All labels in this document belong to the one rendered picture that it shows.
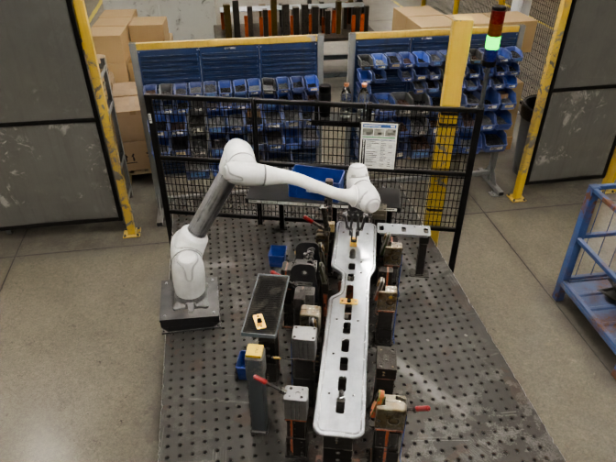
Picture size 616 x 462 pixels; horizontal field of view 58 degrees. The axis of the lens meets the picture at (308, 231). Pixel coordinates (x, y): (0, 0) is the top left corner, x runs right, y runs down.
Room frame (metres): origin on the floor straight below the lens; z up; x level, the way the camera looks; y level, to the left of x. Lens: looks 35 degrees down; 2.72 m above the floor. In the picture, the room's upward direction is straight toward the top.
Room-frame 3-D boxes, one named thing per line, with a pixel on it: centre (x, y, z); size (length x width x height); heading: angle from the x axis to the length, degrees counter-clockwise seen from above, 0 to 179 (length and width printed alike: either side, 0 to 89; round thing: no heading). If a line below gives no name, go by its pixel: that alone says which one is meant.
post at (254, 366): (1.47, 0.20, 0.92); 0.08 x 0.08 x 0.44; 83
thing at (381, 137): (2.92, -0.40, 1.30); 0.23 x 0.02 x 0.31; 83
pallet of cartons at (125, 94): (5.30, 1.93, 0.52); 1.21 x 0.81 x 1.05; 13
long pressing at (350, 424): (1.90, -0.19, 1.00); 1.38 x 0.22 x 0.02; 173
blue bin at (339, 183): (2.84, -0.05, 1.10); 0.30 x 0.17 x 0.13; 76
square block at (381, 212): (2.64, -0.40, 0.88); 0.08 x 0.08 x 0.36; 83
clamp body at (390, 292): (1.96, -0.37, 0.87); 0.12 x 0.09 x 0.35; 83
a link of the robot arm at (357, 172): (2.37, -0.24, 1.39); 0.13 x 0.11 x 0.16; 14
